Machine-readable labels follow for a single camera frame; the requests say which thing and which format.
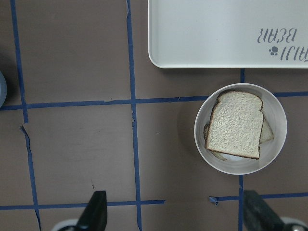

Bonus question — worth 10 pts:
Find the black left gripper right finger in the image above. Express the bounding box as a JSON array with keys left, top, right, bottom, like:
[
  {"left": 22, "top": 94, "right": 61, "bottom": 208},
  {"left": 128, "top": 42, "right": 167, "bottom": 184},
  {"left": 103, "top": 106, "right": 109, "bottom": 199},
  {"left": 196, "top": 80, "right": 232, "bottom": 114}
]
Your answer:
[{"left": 243, "top": 190, "right": 284, "bottom": 231}]

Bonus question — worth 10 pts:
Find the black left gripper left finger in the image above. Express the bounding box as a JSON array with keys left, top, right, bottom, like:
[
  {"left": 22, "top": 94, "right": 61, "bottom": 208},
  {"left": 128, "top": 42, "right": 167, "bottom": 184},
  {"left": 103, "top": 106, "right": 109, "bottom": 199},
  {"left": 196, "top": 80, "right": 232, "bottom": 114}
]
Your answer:
[{"left": 76, "top": 191, "right": 108, "bottom": 231}]

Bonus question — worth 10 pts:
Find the bread slice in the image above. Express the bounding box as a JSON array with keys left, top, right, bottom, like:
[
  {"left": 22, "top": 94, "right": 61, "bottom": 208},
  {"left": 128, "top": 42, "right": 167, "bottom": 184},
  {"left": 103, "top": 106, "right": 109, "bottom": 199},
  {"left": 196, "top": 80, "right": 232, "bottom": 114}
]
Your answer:
[
  {"left": 205, "top": 90, "right": 264, "bottom": 159},
  {"left": 203, "top": 118, "right": 274, "bottom": 161}
]

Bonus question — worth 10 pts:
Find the cream round plate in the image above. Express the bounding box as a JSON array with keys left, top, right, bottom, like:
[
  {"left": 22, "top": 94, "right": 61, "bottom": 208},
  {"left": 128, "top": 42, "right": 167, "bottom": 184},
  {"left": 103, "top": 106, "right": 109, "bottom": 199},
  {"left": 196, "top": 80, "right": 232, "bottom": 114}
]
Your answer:
[{"left": 194, "top": 83, "right": 287, "bottom": 175}]

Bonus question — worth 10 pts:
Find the bread slice on plate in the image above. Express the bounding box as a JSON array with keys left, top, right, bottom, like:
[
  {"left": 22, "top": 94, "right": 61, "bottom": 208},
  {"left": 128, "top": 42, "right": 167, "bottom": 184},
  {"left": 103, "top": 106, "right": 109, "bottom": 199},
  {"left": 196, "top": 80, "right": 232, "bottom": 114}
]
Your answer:
[{"left": 203, "top": 118, "right": 274, "bottom": 161}]

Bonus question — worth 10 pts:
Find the fried egg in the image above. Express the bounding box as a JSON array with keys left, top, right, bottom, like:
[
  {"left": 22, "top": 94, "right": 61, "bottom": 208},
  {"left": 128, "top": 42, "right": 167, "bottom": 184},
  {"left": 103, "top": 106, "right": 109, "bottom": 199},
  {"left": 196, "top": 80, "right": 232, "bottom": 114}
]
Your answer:
[{"left": 221, "top": 153, "right": 243, "bottom": 162}]

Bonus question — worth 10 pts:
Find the blue bowl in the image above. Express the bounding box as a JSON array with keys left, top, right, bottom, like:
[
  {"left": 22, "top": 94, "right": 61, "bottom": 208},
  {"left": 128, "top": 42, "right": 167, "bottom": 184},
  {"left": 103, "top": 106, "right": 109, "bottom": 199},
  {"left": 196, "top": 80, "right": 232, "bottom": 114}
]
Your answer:
[{"left": 0, "top": 72, "right": 7, "bottom": 107}]

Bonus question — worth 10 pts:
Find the cream bear tray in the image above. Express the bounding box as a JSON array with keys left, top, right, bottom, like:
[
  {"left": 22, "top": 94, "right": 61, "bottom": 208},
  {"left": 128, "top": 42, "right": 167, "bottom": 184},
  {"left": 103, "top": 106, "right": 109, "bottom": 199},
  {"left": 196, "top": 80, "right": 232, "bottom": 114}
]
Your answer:
[{"left": 148, "top": 0, "right": 308, "bottom": 68}]

